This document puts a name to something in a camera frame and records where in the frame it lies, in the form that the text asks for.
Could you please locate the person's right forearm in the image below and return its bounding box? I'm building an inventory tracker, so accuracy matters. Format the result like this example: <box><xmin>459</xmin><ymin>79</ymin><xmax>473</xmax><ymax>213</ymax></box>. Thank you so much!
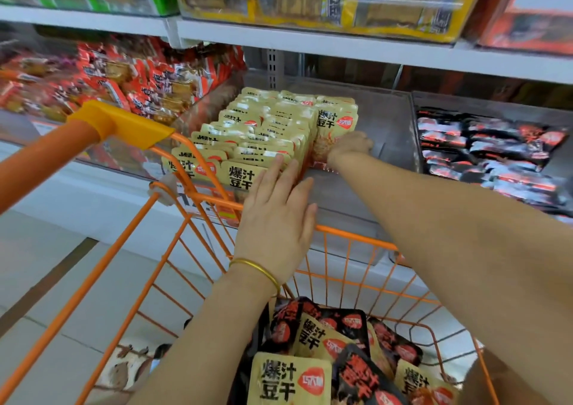
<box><xmin>331</xmin><ymin>154</ymin><xmax>573</xmax><ymax>405</ymax></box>

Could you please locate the person's left white sandal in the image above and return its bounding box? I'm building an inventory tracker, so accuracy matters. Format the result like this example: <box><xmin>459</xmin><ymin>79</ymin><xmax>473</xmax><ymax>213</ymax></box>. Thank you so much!
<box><xmin>97</xmin><ymin>342</ymin><xmax>171</xmax><ymax>392</ymax></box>

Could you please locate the stack of yellow trimmed packets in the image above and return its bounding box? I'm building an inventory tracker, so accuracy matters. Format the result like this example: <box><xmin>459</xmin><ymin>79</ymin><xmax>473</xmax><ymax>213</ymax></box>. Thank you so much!
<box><xmin>174</xmin><ymin>0</ymin><xmax>492</xmax><ymax>43</ymax></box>

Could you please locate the orange shopping cart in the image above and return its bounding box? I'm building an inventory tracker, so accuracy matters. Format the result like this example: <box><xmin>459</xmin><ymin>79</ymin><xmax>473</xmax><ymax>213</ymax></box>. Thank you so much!
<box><xmin>0</xmin><ymin>100</ymin><xmax>501</xmax><ymax>405</ymax></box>

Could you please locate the gold bracelet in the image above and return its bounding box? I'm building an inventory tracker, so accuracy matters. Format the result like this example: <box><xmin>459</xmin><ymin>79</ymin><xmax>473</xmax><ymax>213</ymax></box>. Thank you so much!
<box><xmin>229</xmin><ymin>257</ymin><xmax>283</xmax><ymax>296</ymax></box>

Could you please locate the stack of orange trimmed packets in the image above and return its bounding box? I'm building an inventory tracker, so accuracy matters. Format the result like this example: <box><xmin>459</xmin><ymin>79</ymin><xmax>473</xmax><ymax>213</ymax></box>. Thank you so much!
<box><xmin>466</xmin><ymin>0</ymin><xmax>573</xmax><ymax>56</ymax></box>

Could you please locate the yellow orange snack packet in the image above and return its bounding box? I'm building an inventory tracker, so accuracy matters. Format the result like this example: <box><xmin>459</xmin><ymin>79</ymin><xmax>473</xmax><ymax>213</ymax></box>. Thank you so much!
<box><xmin>312</xmin><ymin>105</ymin><xmax>359</xmax><ymax>174</ymax></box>
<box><xmin>315</xmin><ymin>94</ymin><xmax>358</xmax><ymax>109</ymax></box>

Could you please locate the person's right hand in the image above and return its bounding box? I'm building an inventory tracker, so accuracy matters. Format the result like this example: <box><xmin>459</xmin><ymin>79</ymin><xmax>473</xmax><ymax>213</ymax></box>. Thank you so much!
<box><xmin>326</xmin><ymin>131</ymin><xmax>374</xmax><ymax>170</ymax></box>

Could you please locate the person's left forearm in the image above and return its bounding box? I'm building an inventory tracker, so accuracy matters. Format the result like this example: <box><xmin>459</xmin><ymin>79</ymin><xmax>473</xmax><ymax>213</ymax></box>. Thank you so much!
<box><xmin>130</xmin><ymin>266</ymin><xmax>281</xmax><ymax>405</ymax></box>

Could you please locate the person's left hand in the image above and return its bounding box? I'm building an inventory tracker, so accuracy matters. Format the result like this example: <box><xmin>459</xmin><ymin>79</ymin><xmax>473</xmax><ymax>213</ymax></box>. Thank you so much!
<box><xmin>235</xmin><ymin>157</ymin><xmax>319</xmax><ymax>285</ymax></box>

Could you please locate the black flame print snack packet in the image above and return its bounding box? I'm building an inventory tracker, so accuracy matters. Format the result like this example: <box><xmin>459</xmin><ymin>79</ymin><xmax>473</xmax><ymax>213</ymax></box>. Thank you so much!
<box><xmin>515</xmin><ymin>122</ymin><xmax>569</xmax><ymax>151</ymax></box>

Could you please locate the pile of black orange snacks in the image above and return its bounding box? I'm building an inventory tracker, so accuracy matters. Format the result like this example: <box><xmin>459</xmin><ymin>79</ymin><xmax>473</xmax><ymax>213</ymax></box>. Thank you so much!
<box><xmin>228</xmin><ymin>294</ymin><xmax>462</xmax><ymax>405</ymax></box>

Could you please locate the pile of red tan packets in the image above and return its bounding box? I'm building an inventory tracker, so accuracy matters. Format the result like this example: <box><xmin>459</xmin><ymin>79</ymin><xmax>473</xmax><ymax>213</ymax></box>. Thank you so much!
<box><xmin>0</xmin><ymin>40</ymin><xmax>245</xmax><ymax>124</ymax></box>

